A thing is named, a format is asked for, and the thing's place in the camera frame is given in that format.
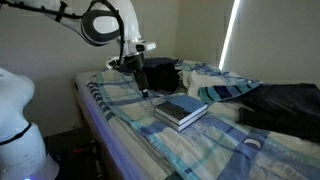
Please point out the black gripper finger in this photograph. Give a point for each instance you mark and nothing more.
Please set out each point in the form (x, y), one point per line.
(140, 81)
(146, 86)

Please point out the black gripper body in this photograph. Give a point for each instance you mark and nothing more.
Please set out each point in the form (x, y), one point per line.
(134, 62)

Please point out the blue cover book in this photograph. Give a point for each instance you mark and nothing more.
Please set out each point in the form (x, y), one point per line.
(186, 103)

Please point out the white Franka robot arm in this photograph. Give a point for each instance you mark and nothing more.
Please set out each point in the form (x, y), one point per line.
(106, 25)

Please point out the black crumpled cloth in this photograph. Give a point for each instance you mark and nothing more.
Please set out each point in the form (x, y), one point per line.
(161, 78)

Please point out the dark blue pillow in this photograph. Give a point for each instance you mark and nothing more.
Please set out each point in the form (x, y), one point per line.
(160, 61)

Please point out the white bed mattress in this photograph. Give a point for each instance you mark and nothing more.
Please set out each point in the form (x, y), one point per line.
(100, 126)

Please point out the teal navy striped cloth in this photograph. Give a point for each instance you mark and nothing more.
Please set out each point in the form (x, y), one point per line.
(226, 90)

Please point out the blue checkered bed blanket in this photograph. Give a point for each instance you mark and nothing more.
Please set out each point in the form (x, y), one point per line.
(216, 146)

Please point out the black garment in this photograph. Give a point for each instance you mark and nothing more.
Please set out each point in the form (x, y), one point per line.
(283, 106)

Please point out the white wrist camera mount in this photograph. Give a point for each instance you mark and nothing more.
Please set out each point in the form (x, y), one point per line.
(112, 62)

